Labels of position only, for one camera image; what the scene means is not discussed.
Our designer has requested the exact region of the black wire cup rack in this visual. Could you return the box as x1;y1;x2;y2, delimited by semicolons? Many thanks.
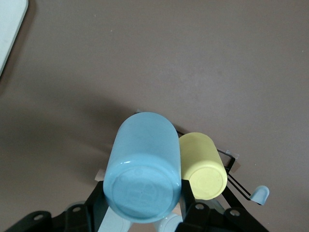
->
95;108;270;208

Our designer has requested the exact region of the blue plastic cup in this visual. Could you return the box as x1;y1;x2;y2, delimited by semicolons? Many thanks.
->
103;111;182;223

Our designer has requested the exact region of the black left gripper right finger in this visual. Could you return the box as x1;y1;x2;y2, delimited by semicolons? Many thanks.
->
177;180;266;232

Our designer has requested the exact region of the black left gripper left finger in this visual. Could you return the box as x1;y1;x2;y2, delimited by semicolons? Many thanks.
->
0;180;110;232

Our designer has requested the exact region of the yellow plastic cup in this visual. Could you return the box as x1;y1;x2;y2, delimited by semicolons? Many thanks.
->
179;132;228;201

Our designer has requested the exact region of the pale grey plastic cup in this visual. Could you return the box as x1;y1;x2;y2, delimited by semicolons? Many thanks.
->
156;212;184;232

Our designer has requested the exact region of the beige plastic tray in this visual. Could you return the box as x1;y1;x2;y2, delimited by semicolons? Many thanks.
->
0;0;29;78

